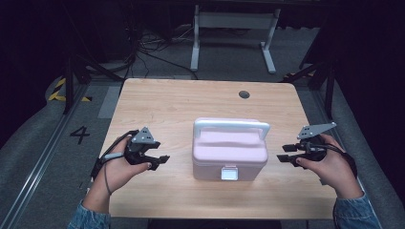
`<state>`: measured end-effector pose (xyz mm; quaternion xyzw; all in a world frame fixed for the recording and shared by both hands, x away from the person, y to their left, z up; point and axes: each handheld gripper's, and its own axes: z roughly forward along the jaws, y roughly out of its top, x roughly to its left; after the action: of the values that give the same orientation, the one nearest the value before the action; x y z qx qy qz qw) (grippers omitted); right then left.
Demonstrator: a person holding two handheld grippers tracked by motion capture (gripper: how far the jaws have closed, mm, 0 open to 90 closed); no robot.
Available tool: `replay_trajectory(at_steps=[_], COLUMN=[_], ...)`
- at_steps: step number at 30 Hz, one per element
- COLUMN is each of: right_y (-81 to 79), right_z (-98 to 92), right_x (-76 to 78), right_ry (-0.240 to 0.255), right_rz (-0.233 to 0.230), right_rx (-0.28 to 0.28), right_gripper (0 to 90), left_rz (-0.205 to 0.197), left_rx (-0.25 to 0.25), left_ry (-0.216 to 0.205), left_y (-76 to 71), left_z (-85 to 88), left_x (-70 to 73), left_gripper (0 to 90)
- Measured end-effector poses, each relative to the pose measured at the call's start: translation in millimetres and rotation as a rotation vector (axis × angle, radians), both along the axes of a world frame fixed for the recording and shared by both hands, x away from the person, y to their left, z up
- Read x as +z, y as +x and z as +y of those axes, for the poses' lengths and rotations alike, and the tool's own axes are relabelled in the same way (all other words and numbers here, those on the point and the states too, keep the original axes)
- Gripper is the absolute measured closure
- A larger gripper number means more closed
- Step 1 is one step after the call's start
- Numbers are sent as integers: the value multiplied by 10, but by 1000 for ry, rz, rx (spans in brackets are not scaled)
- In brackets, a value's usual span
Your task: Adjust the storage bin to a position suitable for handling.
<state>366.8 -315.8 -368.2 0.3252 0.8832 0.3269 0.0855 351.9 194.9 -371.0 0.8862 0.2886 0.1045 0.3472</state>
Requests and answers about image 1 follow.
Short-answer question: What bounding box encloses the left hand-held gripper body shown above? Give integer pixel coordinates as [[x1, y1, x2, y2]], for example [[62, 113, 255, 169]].
[[123, 126, 161, 166]]

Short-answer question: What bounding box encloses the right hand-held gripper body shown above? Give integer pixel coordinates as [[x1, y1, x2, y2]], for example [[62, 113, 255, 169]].
[[295, 121, 337, 161]]

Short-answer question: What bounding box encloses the pink storage box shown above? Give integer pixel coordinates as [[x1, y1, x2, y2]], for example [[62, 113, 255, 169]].
[[191, 116, 271, 182]]

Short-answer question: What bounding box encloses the person's right hand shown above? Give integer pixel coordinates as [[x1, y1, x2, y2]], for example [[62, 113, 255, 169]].
[[295, 133, 364, 200]]

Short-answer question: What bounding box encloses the person's left hand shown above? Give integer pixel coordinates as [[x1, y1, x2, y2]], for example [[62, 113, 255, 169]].
[[91, 136, 153, 195]]

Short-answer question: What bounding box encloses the black tripod stand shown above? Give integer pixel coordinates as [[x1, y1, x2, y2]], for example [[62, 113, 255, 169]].
[[281, 56, 338, 120], [62, 53, 125, 115]]

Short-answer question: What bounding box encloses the yellow black hazard tape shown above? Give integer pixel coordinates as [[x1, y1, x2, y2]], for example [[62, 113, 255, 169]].
[[47, 77, 94, 103]]

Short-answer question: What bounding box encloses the white metal stand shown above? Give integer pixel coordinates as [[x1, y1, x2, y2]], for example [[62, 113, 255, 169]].
[[189, 4, 282, 74]]

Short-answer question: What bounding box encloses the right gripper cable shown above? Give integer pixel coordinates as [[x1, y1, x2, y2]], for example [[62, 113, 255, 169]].
[[305, 142, 347, 156]]

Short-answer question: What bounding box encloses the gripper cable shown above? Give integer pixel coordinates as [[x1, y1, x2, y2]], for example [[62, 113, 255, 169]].
[[100, 152, 125, 197], [305, 142, 347, 156]]

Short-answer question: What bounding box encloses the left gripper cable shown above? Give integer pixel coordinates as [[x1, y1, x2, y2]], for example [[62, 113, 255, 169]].
[[100, 152, 125, 197]]

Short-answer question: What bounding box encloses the black wrist strap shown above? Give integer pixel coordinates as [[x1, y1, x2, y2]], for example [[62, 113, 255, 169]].
[[337, 149, 359, 179], [90, 129, 141, 182]]

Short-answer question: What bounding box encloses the tangle of black floor cables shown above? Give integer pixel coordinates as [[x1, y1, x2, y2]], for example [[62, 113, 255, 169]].
[[95, 18, 200, 80]]

